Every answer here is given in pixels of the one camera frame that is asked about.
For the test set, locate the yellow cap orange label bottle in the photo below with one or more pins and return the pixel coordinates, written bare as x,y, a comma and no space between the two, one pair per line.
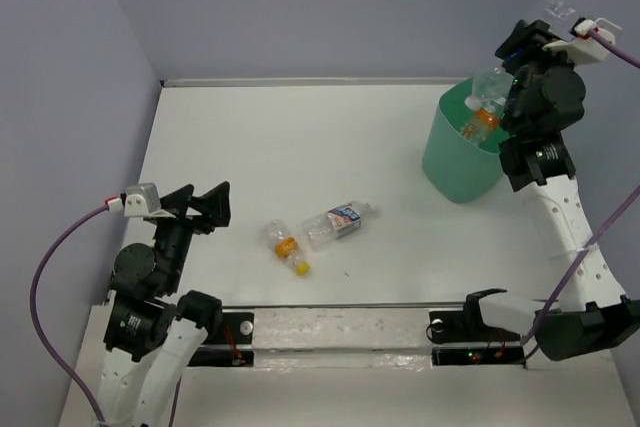
286,248

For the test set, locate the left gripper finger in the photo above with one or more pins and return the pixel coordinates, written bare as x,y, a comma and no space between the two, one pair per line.
213,208
177,202

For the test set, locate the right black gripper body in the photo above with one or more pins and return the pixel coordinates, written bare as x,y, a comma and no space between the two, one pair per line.
547,59

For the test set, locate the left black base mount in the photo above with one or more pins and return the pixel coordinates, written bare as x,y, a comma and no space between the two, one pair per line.
231,346

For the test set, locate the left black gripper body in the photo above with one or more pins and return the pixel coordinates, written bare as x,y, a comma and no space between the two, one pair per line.
176,235

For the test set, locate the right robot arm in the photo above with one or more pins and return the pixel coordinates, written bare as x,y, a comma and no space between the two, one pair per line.
588,310

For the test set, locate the blue label clear bottle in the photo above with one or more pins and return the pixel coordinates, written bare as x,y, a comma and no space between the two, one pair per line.
489,88

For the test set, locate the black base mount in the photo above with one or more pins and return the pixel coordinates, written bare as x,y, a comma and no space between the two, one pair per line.
461,338
231,346

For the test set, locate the white foam strip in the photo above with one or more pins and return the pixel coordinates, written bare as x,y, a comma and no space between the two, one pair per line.
341,338

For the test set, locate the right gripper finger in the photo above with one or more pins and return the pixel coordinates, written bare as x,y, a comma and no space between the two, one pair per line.
524,75
524,44

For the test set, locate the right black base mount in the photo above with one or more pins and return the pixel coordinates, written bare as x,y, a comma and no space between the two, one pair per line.
461,338

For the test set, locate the green plastic bin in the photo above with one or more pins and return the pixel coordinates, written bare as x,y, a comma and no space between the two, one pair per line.
459,169

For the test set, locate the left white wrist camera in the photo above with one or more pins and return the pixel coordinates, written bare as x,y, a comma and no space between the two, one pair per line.
143,201

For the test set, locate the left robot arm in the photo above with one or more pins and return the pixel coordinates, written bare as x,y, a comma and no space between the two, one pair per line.
148,341

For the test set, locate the white blue label bottle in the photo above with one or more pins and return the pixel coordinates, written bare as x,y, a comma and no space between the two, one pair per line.
338,222

